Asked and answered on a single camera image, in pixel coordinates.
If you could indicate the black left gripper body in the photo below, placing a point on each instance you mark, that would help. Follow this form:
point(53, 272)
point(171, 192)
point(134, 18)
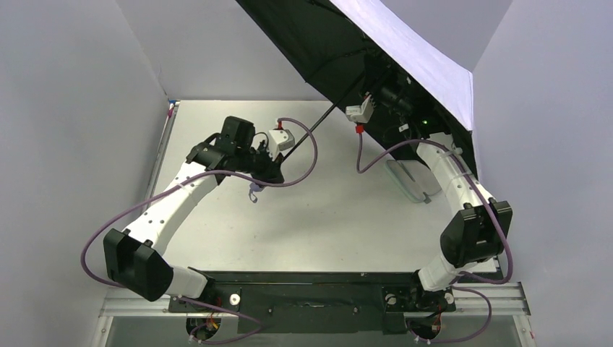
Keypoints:
point(273, 171)

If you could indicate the mint green umbrella case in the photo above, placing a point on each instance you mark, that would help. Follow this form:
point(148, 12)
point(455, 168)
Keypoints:
point(414, 179)

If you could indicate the lavender folding umbrella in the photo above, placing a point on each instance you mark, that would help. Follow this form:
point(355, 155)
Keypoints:
point(352, 50)

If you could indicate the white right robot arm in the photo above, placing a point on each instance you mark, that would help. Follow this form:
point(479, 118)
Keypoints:
point(479, 227)

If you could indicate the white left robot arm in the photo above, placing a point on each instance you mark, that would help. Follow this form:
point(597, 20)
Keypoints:
point(134, 256)

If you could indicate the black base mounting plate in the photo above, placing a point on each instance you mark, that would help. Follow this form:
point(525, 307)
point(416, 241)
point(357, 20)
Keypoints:
point(284, 302)

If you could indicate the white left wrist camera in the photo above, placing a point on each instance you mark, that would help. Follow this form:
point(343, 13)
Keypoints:
point(278, 141)

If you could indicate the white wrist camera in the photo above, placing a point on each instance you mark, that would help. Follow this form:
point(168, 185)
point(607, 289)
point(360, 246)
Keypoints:
point(362, 113)
point(278, 141)

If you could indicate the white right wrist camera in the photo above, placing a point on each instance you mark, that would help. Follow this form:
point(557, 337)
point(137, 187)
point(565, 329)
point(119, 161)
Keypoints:
point(362, 113)

